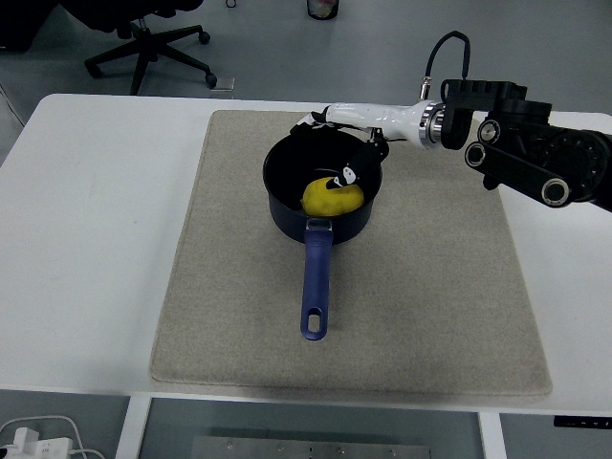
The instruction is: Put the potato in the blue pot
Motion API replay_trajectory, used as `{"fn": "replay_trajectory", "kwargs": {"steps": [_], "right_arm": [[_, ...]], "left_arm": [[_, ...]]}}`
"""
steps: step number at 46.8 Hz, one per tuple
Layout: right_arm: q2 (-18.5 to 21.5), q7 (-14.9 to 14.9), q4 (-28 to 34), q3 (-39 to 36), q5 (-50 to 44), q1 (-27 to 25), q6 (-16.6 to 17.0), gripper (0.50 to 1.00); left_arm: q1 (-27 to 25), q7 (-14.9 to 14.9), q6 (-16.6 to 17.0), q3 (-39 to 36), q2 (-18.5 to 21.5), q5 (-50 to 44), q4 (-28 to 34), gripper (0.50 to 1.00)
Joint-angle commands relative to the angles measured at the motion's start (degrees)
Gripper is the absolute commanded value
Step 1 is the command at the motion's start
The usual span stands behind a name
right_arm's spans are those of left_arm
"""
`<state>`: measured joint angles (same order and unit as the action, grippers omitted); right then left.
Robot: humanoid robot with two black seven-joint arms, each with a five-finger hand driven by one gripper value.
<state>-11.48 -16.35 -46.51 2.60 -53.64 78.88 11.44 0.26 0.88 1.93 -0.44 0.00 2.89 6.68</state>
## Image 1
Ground white table leg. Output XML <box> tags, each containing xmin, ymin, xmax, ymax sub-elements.
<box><xmin>477</xmin><ymin>410</ymin><xmax>508</xmax><ymax>459</ymax></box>
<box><xmin>116</xmin><ymin>395</ymin><xmax>153</xmax><ymax>459</ymax></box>

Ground black table control panel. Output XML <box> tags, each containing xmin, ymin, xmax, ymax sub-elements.
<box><xmin>553</xmin><ymin>415</ymin><xmax>606</xmax><ymax>428</ymax></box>

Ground black bin with light contents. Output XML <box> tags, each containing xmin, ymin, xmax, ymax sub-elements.
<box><xmin>305</xmin><ymin>0</ymin><xmax>339</xmax><ymax>21</ymax></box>

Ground white power strip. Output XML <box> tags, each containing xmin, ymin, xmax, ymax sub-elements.
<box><xmin>0</xmin><ymin>426</ymin><xmax>73</xmax><ymax>459</ymax></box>

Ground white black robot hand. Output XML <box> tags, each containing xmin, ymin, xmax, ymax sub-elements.
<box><xmin>289</xmin><ymin>101</ymin><xmax>425</xmax><ymax>192</ymax></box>

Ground black office chair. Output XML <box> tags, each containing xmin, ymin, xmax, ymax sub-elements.
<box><xmin>59</xmin><ymin>0</ymin><xmax>219</xmax><ymax>97</ymax></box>

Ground grey beige table mat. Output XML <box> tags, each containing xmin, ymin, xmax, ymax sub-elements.
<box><xmin>149</xmin><ymin>109</ymin><xmax>554</xmax><ymax>397</ymax></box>

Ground grey metal plate with screws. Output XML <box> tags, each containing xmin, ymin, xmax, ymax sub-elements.
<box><xmin>191</xmin><ymin>435</ymin><xmax>434</xmax><ymax>459</ymax></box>

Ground white power cable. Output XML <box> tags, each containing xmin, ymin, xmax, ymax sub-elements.
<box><xmin>0</xmin><ymin>414</ymin><xmax>104</xmax><ymax>459</ymax></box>

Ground blue pot with handle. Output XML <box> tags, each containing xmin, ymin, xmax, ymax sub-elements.
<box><xmin>262</xmin><ymin>128</ymin><xmax>384</xmax><ymax>341</ymax></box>

